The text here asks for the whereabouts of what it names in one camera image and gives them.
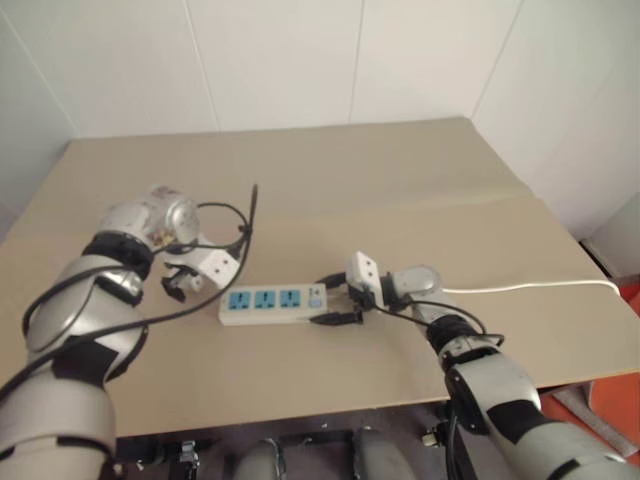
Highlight white power strip cord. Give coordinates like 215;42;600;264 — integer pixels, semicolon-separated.
441;279;622;298

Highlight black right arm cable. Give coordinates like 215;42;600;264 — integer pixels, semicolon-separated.
369;299;507;480

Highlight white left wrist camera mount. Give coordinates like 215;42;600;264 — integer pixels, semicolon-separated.
164;244;240;292

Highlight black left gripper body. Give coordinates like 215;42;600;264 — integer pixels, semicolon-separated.
162;261;197;284

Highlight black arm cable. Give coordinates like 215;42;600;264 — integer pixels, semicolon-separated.
369;299;507;480
0;200;254;397

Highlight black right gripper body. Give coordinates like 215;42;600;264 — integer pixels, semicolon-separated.
347;283;376;315

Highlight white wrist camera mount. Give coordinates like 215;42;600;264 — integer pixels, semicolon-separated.
164;244;240;292
344;250;385;307

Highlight black table frame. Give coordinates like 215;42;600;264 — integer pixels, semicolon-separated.
113;397;454;480

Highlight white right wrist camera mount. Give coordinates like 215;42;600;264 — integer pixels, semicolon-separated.
344;250;385;307

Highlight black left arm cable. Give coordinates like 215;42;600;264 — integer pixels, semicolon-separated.
0;200;254;397

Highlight small metal frame clamp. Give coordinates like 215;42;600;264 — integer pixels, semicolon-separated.
176;439;200;469
422;422;447;448

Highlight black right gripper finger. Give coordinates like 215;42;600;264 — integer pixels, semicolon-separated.
313;270;350;290
308;310;364;327

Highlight white power strip blue sockets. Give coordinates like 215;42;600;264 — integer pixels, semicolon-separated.
217;281;330;327

